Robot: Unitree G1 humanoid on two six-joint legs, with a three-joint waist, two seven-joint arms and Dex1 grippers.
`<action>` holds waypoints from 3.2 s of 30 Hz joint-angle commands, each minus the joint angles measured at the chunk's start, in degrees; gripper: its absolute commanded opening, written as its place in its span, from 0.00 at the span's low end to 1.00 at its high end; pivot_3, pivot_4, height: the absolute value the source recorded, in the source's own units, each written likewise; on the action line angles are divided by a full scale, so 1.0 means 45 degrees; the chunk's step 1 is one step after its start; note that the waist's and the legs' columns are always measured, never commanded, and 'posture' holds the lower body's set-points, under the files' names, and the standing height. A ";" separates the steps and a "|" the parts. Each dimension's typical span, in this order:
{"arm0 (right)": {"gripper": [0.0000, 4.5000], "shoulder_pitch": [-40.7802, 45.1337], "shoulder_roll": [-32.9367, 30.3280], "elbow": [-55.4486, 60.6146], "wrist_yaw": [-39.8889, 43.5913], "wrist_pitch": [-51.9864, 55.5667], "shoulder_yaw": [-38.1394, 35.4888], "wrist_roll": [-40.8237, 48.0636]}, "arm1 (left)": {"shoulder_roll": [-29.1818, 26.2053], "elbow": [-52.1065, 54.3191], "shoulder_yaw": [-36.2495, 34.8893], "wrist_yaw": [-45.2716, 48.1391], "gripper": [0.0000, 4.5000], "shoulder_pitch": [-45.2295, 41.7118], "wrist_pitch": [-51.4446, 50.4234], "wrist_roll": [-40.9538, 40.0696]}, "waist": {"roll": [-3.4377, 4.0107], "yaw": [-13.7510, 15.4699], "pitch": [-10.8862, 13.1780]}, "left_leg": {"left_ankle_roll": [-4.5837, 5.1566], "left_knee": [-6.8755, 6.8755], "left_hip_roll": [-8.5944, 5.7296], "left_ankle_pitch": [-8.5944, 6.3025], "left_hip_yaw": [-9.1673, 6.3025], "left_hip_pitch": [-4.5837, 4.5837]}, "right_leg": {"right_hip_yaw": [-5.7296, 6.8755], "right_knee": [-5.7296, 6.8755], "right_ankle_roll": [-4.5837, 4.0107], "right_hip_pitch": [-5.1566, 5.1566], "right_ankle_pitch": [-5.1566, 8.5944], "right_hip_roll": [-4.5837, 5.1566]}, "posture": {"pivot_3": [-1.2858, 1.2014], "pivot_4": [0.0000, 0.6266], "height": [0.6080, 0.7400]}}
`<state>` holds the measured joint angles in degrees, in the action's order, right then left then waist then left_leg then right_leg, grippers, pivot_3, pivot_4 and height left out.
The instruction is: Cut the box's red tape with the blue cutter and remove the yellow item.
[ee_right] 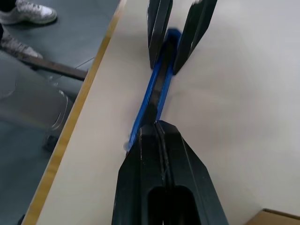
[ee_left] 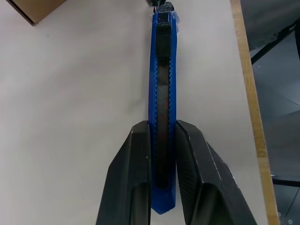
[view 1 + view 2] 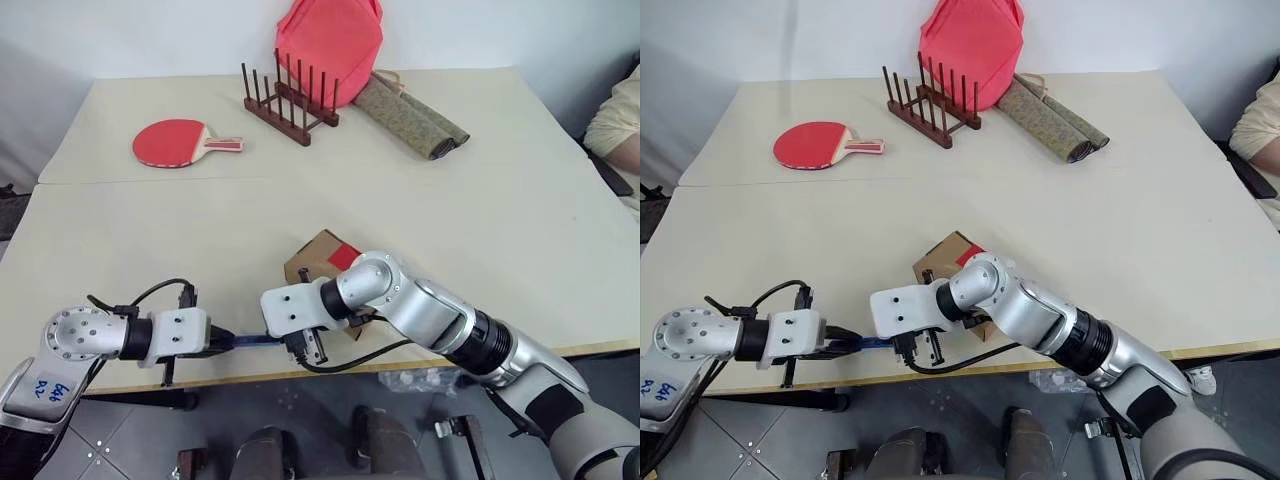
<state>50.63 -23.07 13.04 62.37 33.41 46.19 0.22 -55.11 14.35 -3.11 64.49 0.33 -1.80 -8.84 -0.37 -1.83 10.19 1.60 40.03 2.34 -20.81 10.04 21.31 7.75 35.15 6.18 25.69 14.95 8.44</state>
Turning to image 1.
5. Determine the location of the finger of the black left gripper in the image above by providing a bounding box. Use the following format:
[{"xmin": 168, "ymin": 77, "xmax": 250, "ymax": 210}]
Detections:
[
  {"xmin": 172, "ymin": 0, "xmax": 218, "ymax": 76},
  {"xmin": 146, "ymin": 0, "xmax": 173, "ymax": 69}
]

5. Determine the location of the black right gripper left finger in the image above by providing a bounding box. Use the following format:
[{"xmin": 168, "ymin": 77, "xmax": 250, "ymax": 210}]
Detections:
[{"xmin": 112, "ymin": 123, "xmax": 170, "ymax": 225}]

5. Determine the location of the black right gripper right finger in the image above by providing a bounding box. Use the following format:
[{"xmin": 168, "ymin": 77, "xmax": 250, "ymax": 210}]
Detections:
[{"xmin": 155, "ymin": 120, "xmax": 229, "ymax": 225}]

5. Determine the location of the blue box cutter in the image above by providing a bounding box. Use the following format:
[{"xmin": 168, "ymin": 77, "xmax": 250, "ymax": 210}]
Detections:
[{"xmin": 122, "ymin": 28, "xmax": 182, "ymax": 153}]

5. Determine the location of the cardboard box corner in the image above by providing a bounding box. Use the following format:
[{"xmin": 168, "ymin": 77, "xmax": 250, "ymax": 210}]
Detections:
[{"xmin": 243, "ymin": 207, "xmax": 300, "ymax": 225}]

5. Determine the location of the black caster wheel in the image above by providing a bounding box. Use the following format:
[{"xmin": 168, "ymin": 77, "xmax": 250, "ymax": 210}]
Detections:
[{"xmin": 43, "ymin": 134, "xmax": 58, "ymax": 150}]

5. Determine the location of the dark metal bar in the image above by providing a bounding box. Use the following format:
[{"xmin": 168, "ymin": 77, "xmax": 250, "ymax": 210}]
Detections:
[{"xmin": 20, "ymin": 55, "xmax": 89, "ymax": 82}]

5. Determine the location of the white sneaker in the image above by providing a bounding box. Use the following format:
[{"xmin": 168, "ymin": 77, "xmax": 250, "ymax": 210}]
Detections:
[
  {"xmin": 0, "ymin": 30, "xmax": 44, "ymax": 60},
  {"xmin": 0, "ymin": 0, "xmax": 58, "ymax": 25}
]

